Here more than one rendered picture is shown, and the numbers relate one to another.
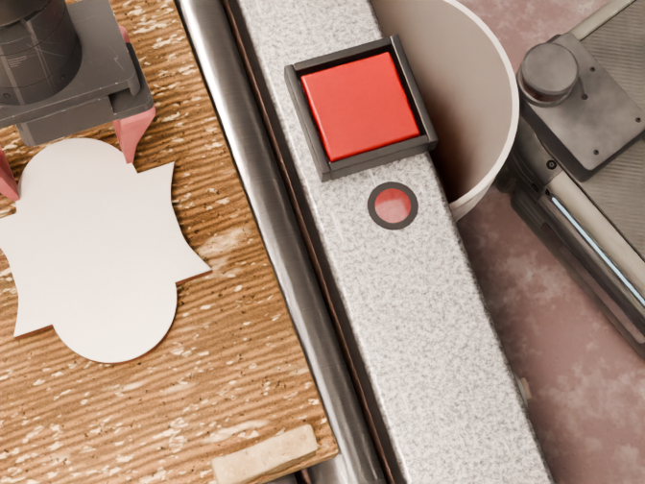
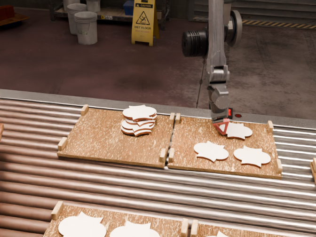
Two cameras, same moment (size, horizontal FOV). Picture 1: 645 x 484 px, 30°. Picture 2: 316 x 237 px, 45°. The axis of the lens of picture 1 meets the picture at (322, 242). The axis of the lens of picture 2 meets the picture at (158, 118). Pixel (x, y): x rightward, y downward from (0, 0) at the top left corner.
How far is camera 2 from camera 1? 1.43 m
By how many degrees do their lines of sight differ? 50
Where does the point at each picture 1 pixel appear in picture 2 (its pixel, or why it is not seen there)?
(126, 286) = (242, 129)
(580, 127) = not seen: hidden behind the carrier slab
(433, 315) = (254, 117)
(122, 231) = (234, 127)
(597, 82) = not seen: hidden behind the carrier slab
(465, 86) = not seen: hidden behind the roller
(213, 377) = (256, 129)
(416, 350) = (258, 119)
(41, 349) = (246, 140)
